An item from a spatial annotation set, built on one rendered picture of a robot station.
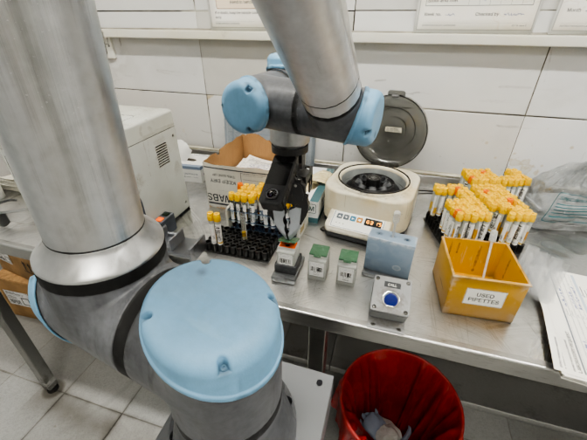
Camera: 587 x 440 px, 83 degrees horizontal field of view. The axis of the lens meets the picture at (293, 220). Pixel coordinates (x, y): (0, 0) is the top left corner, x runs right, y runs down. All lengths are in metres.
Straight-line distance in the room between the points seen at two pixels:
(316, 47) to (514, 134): 0.96
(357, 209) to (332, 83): 0.56
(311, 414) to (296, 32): 0.43
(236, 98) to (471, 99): 0.83
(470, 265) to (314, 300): 0.36
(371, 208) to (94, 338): 0.69
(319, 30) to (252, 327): 0.25
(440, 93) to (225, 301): 0.98
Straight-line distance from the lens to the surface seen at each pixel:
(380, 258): 0.77
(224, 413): 0.32
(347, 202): 0.89
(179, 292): 0.31
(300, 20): 0.31
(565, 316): 0.85
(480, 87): 1.17
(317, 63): 0.34
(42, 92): 0.28
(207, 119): 1.37
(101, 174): 0.30
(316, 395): 0.50
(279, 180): 0.60
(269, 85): 0.49
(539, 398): 1.54
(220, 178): 1.00
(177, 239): 0.84
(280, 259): 0.74
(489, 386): 1.48
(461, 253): 0.82
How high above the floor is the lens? 1.39
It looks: 32 degrees down
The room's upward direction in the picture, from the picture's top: straight up
